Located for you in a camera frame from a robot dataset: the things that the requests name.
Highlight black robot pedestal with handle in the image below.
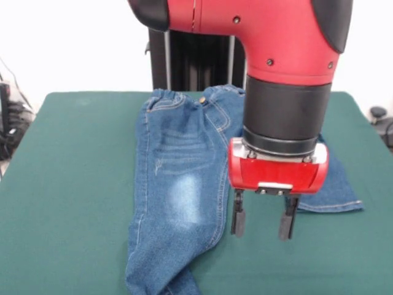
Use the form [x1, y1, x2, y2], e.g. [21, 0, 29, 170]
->
[144, 29, 249, 92]

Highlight black round knob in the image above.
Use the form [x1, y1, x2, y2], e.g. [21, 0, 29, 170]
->
[370, 106, 388, 119]

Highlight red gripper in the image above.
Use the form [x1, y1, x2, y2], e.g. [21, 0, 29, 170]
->
[227, 137, 330, 241]

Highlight blue denim jeans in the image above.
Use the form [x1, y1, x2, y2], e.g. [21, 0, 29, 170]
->
[124, 85, 365, 295]

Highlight dark green table cloth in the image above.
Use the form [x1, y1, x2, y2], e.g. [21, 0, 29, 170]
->
[0, 90, 393, 295]

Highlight black cable tangle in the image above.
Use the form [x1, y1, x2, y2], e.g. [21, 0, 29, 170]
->
[0, 57, 34, 160]

